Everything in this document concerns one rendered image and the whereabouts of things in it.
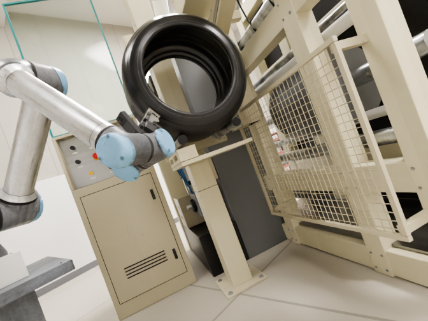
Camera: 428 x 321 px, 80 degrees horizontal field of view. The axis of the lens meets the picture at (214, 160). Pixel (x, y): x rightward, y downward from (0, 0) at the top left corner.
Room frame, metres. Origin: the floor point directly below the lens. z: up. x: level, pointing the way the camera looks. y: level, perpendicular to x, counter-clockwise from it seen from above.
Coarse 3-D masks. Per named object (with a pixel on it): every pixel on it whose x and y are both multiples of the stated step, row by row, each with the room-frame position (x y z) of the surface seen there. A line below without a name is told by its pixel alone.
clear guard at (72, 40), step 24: (48, 0) 1.76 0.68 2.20; (72, 0) 1.81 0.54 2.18; (24, 24) 1.71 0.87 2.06; (48, 24) 1.75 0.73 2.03; (72, 24) 1.79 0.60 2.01; (96, 24) 1.83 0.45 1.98; (24, 48) 1.69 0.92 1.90; (48, 48) 1.73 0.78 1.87; (72, 48) 1.77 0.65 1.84; (96, 48) 1.82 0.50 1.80; (72, 72) 1.76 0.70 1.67; (96, 72) 1.80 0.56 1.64; (72, 96) 1.74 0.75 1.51; (96, 96) 1.78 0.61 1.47; (120, 96) 1.83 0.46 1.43
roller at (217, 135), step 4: (232, 120) 1.23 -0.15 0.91; (236, 120) 1.23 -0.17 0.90; (240, 120) 1.24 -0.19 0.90; (228, 124) 1.29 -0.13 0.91; (232, 124) 1.24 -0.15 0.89; (236, 124) 1.23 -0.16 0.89; (224, 128) 1.35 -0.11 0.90; (228, 128) 1.31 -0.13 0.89; (232, 128) 1.28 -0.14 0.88; (216, 132) 1.49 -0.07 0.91; (220, 132) 1.42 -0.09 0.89; (224, 132) 1.39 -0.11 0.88; (216, 136) 1.52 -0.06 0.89; (220, 136) 1.48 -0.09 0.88
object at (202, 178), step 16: (128, 0) 1.52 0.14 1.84; (144, 0) 1.55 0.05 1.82; (144, 16) 1.54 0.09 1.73; (160, 64) 1.54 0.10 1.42; (160, 80) 1.53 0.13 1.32; (176, 80) 1.55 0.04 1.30; (176, 96) 1.54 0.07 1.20; (208, 160) 1.56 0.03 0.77; (192, 176) 1.53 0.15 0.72; (208, 176) 1.55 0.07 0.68; (208, 192) 1.54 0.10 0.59; (208, 208) 1.53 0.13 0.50; (224, 208) 1.55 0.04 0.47; (208, 224) 1.58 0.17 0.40; (224, 224) 1.54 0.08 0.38; (224, 240) 1.53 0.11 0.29; (224, 256) 1.52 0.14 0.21; (240, 256) 1.55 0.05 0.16; (240, 272) 1.54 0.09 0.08
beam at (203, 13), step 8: (176, 0) 1.50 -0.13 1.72; (184, 0) 1.40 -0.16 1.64; (192, 0) 1.41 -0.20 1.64; (200, 0) 1.44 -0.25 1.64; (208, 0) 1.47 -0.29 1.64; (176, 8) 1.54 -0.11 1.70; (184, 8) 1.46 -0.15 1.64; (192, 8) 1.49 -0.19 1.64; (200, 8) 1.51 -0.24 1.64; (208, 8) 1.54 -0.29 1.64; (200, 16) 1.59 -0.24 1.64; (208, 16) 1.62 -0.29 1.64
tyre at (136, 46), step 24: (144, 24) 1.15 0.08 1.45; (168, 24) 1.14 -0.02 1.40; (192, 24) 1.17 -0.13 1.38; (144, 48) 1.10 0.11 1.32; (168, 48) 1.43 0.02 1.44; (192, 48) 1.46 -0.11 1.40; (216, 48) 1.40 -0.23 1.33; (144, 72) 1.38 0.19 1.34; (216, 72) 1.49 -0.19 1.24; (240, 72) 1.22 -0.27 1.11; (144, 96) 1.09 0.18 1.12; (216, 96) 1.49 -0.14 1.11; (240, 96) 1.22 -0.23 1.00; (168, 120) 1.11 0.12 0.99; (192, 120) 1.13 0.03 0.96; (216, 120) 1.17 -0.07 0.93
